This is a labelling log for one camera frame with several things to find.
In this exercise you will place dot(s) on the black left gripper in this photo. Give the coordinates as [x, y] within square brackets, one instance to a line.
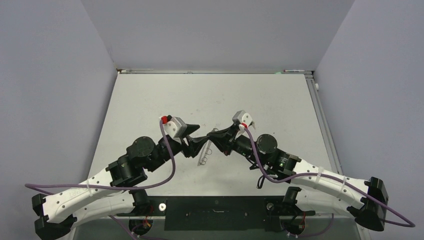
[192, 146]

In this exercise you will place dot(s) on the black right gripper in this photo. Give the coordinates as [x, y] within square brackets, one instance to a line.
[226, 144]

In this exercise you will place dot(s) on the metal ring plate with keyrings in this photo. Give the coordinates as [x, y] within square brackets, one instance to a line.
[204, 153]

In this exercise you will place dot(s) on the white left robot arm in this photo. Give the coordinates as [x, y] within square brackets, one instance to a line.
[119, 188]

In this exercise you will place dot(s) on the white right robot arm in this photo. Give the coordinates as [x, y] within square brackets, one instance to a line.
[363, 200]

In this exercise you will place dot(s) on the key with black tag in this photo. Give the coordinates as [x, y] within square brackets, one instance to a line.
[252, 125]

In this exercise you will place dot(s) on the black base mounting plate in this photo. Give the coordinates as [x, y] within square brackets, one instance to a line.
[225, 213]

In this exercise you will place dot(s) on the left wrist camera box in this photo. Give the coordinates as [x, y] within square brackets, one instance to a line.
[174, 126]

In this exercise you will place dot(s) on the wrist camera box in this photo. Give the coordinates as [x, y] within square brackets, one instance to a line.
[174, 126]
[242, 117]

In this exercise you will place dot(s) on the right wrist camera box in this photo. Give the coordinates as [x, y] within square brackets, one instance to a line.
[242, 117]

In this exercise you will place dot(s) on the aluminium rail back edge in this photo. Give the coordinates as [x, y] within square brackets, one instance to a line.
[216, 71]

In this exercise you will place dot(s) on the aluminium rail edge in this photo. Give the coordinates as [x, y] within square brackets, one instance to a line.
[216, 71]
[323, 123]

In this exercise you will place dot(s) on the aluminium rail right edge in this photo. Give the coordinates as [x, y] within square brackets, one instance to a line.
[323, 123]

